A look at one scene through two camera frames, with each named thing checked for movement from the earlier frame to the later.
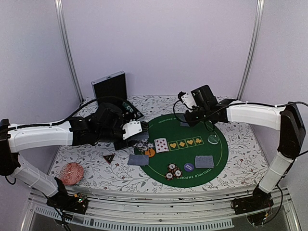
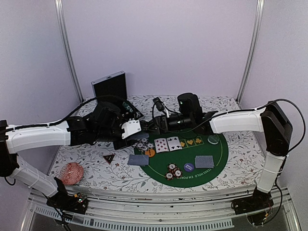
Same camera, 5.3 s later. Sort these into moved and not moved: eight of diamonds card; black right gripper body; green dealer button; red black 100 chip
Moved: black right gripper body
Not moved: eight of diamonds card; green dealer button; red black 100 chip
